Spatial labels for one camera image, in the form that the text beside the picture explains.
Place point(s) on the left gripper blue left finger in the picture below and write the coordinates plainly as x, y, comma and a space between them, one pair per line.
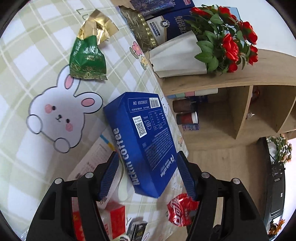
107, 172

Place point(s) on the green gold tea packet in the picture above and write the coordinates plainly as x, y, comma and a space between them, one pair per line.
86, 60

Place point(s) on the lower right blue gold box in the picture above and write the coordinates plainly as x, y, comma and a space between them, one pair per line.
149, 7

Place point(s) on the red cup white lid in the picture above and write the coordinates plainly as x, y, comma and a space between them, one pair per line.
187, 118

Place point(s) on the stack of pastel cups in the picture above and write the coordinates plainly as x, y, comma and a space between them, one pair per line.
194, 93

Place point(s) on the small blue purple box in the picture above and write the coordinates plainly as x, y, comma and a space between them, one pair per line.
190, 127

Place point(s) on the wooden shelf unit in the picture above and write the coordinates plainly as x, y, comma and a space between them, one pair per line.
255, 101

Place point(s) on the crushed red cola can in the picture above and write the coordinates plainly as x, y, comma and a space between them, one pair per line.
181, 210

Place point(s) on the blue coffee box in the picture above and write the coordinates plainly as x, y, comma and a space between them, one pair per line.
143, 138

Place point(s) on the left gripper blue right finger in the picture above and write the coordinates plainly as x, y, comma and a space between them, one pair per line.
190, 174

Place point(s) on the red cigarette pack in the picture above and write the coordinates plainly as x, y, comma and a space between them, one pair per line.
113, 218

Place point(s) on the black tissue pack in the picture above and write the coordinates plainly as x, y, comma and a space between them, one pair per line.
136, 230

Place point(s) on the navy box white label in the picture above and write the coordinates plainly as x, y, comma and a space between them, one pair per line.
169, 25

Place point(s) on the red rose plant white pot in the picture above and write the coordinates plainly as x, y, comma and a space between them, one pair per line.
214, 40

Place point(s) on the peach rose plant white pot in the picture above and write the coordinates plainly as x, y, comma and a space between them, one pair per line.
283, 148

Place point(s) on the gold leaf tray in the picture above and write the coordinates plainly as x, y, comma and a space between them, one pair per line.
139, 28

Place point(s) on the dark brown cup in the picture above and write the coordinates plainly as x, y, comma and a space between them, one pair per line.
184, 105

